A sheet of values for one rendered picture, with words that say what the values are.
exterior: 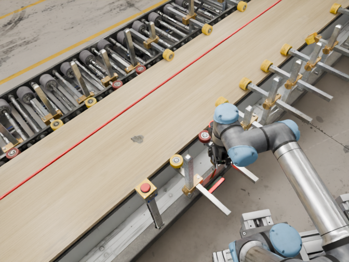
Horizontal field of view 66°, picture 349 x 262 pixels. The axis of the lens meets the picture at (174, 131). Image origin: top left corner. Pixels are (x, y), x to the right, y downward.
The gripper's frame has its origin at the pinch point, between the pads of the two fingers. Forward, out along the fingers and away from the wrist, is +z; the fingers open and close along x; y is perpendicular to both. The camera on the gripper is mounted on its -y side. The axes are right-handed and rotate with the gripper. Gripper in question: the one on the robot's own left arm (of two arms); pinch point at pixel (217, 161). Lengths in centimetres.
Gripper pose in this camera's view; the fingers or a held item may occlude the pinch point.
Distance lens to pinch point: 113.5
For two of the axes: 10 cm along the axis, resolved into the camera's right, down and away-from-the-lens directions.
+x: 9.8, -1.7, 0.4
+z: 0.7, 5.8, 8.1
